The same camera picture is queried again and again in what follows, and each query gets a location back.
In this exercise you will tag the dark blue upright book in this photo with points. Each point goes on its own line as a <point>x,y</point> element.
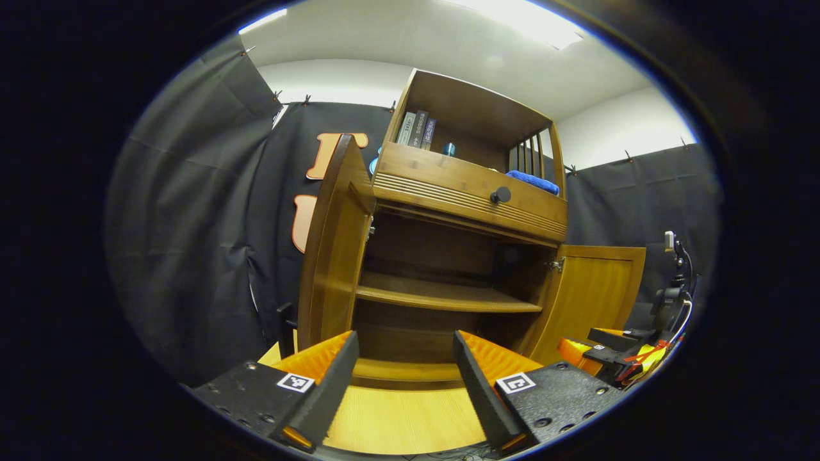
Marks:
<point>428,134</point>

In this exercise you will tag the wooden drawer with black knob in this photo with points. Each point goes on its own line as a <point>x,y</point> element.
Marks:
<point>435,182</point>

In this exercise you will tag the black upright book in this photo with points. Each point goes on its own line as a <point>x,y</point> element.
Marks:
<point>418,129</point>

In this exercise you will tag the pale grey upright book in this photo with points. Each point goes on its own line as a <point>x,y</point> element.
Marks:
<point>405,128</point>

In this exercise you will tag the small blue can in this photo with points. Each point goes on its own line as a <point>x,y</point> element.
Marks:
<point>449,149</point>

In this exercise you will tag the wooden shoe cabinet door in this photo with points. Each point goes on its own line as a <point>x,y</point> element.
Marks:
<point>596,294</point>
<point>333,256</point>

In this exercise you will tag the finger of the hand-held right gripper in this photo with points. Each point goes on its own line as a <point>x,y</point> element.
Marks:
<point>576,355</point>
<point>615,338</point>

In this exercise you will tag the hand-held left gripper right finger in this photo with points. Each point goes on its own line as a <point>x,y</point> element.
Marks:
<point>477,390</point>

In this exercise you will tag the metal door hinge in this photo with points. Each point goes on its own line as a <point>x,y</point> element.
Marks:
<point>556,264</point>

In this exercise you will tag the black backdrop cloth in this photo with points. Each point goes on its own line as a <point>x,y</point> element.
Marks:
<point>186,224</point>

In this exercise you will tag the blue folded towel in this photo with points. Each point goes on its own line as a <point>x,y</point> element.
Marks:
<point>532,182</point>

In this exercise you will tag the wooden double-door shoe cabinet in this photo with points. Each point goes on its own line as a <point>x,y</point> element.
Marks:
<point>448,294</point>

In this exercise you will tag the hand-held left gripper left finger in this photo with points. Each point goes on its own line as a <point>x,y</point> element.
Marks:
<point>333,384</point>

